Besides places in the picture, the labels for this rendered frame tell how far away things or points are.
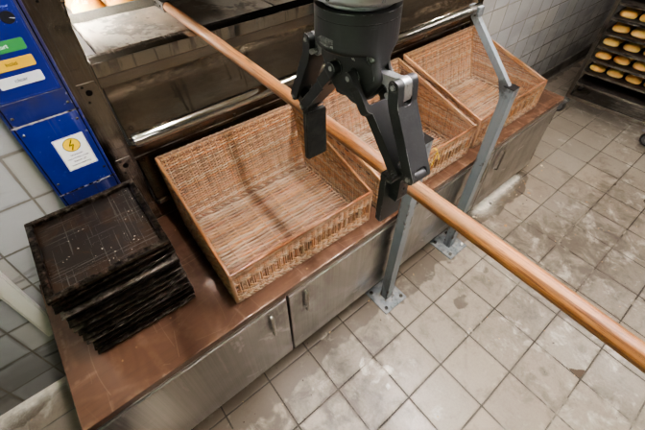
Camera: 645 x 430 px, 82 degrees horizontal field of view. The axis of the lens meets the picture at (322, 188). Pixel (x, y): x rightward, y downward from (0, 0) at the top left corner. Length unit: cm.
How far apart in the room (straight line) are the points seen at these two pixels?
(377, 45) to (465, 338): 166
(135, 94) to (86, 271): 52
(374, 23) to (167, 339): 107
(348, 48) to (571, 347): 187
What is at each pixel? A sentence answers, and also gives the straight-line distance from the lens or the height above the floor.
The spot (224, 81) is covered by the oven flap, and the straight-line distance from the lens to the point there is 132.
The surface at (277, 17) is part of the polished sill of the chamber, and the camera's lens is 136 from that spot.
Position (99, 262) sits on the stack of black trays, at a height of 87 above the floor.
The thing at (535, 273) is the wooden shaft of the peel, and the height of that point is 120.
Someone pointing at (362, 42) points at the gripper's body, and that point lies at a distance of 32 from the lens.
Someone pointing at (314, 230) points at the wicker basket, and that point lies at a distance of 117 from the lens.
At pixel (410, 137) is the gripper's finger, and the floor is 143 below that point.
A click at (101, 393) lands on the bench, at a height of 58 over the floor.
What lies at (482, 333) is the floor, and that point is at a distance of 192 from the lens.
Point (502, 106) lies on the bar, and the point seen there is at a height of 88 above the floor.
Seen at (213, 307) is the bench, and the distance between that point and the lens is 122.
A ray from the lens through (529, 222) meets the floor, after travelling 242.
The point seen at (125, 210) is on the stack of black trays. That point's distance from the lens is 114.
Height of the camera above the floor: 163
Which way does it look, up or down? 45 degrees down
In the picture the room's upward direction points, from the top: straight up
